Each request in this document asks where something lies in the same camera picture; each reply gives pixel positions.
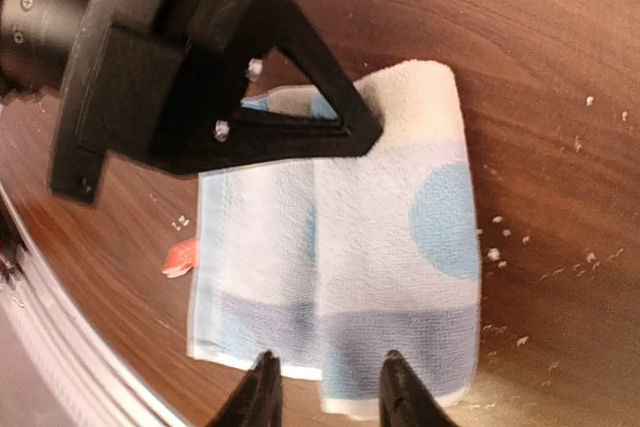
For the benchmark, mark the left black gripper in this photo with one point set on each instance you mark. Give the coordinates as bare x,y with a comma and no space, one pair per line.
146,79

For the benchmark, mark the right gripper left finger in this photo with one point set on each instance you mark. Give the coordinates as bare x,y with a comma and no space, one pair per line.
257,401

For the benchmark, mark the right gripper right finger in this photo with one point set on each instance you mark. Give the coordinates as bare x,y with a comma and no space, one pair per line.
404,401

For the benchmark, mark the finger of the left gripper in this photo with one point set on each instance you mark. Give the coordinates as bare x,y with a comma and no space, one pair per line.
247,139
250,30

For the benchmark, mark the blue polka dot towel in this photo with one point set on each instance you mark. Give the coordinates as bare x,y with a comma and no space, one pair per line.
332,263

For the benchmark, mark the front metal rail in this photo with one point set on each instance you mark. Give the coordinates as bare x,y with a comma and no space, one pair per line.
93,384

